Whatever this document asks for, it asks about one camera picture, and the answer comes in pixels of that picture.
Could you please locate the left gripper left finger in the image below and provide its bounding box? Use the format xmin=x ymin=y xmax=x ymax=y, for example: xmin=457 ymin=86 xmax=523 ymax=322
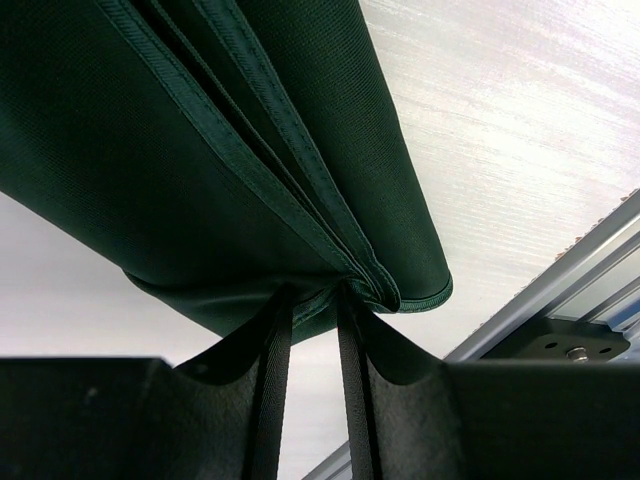
xmin=1 ymin=286 xmax=293 ymax=479

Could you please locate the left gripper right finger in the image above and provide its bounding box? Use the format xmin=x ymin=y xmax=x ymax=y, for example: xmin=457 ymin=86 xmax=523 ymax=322
xmin=336 ymin=287 xmax=639 ymax=479

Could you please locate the dark green cloth napkin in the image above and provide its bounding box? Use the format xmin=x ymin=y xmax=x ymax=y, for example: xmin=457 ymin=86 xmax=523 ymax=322
xmin=1 ymin=1 xmax=453 ymax=342

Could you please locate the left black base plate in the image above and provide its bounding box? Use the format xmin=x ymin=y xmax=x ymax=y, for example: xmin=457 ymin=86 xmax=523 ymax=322
xmin=481 ymin=318 xmax=630 ymax=362

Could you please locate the aluminium front rail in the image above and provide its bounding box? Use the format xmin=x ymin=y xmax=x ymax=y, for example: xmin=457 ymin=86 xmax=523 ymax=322
xmin=311 ymin=194 xmax=639 ymax=479

